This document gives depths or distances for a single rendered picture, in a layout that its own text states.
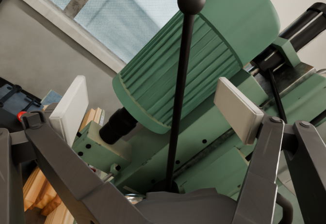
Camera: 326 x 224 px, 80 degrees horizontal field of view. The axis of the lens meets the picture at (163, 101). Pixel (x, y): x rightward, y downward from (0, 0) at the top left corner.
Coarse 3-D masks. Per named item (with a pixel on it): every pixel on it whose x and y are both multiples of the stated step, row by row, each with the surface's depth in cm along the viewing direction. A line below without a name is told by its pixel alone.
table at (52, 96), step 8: (48, 96) 70; (56, 96) 73; (48, 104) 67; (24, 168) 47; (32, 168) 48; (24, 176) 45; (24, 184) 44; (40, 208) 43; (32, 216) 41; (40, 216) 42
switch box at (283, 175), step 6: (318, 126) 42; (324, 126) 41; (318, 132) 41; (324, 132) 40; (324, 138) 40; (282, 150) 44; (282, 156) 43; (282, 162) 43; (282, 168) 42; (282, 174) 41; (288, 174) 40; (282, 180) 41; (288, 180) 40; (288, 186) 41; (294, 192) 43
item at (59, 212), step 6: (90, 114) 74; (84, 120) 74; (90, 120) 72; (84, 126) 68; (60, 204) 43; (54, 210) 42; (60, 210) 42; (48, 216) 43; (54, 216) 40; (60, 216) 41; (48, 222) 41; (54, 222) 40; (60, 222) 41
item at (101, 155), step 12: (84, 132) 47; (96, 132) 48; (84, 144) 45; (96, 144) 46; (108, 144) 48; (120, 144) 52; (84, 156) 47; (96, 156) 48; (108, 156) 48; (120, 156) 49; (108, 168) 50
